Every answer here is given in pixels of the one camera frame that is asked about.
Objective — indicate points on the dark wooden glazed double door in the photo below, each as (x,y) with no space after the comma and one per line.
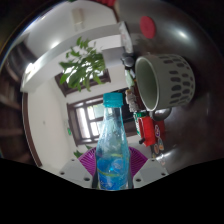
(85,121)

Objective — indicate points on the clear blue-capped drink bottle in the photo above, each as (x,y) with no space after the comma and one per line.
(112,160)

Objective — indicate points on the green white tissue box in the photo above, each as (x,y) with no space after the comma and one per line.
(136,121)

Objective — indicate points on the green exit sign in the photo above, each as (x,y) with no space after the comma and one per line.
(69,131)

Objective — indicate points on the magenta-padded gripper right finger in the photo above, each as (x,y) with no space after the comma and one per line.
(150,171)

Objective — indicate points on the white wall heater unit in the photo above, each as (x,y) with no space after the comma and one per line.
(78,19)

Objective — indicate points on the dark round headphones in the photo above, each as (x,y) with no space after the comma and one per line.
(128,61)

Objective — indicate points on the grey patterned ceramic mug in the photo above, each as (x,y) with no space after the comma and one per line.
(176,80)

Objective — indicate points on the dark tray of small cups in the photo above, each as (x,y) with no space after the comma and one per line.
(131,100)

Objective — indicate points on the dark wooden framed window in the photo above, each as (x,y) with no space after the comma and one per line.
(100,77)

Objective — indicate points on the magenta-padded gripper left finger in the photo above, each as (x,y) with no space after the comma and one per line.
(75,173)

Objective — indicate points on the white printed magazine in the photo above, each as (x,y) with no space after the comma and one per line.
(126,36)

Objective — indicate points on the red carpeted staircase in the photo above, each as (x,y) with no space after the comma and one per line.
(107,2)

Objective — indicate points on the folded green cloth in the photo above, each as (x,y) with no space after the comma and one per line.
(130,77)

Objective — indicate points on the red plastic box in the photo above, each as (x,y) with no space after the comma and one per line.
(151,131)

